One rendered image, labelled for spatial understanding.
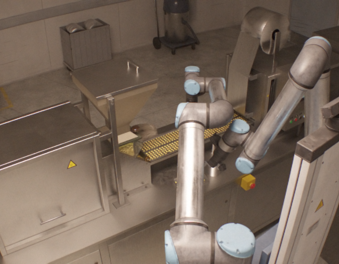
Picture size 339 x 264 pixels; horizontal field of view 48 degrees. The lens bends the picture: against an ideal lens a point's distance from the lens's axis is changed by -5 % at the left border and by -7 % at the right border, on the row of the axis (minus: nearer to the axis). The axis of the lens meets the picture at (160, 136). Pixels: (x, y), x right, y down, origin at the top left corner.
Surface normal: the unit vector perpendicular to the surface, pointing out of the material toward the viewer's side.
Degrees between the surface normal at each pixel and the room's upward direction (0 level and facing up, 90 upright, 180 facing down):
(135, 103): 114
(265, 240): 0
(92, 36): 90
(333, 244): 0
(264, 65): 0
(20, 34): 90
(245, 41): 72
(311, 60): 47
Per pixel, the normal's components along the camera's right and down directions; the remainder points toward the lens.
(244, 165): -0.50, 0.56
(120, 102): 0.50, 0.76
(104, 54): 0.53, 0.47
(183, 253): -0.07, -0.10
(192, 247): -0.05, -0.44
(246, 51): -0.81, 0.04
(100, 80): -0.02, -0.83
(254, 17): -0.64, -0.32
